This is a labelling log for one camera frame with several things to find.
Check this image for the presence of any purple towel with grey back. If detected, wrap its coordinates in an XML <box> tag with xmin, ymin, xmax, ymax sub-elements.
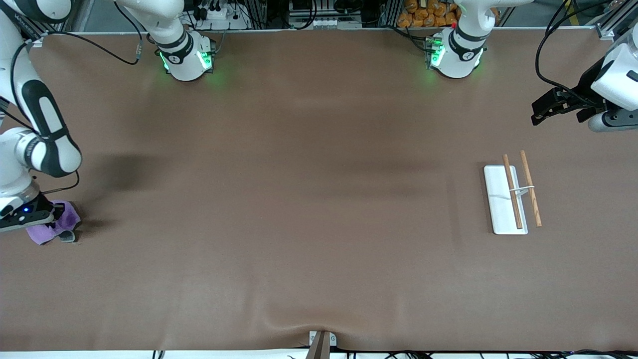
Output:
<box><xmin>26</xmin><ymin>200</ymin><xmax>82</xmax><ymax>246</ymax></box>

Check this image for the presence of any white rack with wooden bars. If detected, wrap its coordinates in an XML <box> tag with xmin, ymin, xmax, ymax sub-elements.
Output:
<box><xmin>483</xmin><ymin>151</ymin><xmax>543</xmax><ymax>235</ymax></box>

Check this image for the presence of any orange snack packets pile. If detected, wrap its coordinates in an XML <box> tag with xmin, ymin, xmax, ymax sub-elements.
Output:
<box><xmin>397</xmin><ymin>0</ymin><xmax>460</xmax><ymax>28</ymax></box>

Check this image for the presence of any white terminal block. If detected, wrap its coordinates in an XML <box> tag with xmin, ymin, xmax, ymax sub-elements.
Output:
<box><xmin>312</xmin><ymin>17</ymin><xmax>363</xmax><ymax>29</ymax></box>

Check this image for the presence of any white power strip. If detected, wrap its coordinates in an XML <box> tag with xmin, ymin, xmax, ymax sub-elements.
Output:
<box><xmin>198</xmin><ymin>4</ymin><xmax>248</xmax><ymax>30</ymax></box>

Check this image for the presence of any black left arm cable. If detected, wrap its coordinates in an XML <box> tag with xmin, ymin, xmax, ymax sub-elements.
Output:
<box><xmin>535</xmin><ymin>0</ymin><xmax>606</xmax><ymax>108</ymax></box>

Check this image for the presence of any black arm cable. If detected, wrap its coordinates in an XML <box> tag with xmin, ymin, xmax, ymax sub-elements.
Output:
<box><xmin>535</xmin><ymin>0</ymin><xmax>606</xmax><ymax>108</ymax></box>
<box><xmin>9</xmin><ymin>1</ymin><xmax>145</xmax><ymax>196</ymax></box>

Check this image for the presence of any aluminium frame profile with bracket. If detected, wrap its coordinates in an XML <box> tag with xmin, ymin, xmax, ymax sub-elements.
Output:
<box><xmin>30</xmin><ymin>0</ymin><xmax>98</xmax><ymax>48</ymax></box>
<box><xmin>596</xmin><ymin>0</ymin><xmax>638</xmax><ymax>40</ymax></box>

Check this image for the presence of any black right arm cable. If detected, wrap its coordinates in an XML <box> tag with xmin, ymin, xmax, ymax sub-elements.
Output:
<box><xmin>9</xmin><ymin>1</ymin><xmax>145</xmax><ymax>196</ymax></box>

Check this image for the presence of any table edge camera mount bracket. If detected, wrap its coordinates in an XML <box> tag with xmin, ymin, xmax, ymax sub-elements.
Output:
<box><xmin>308</xmin><ymin>330</ymin><xmax>338</xmax><ymax>359</ymax></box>

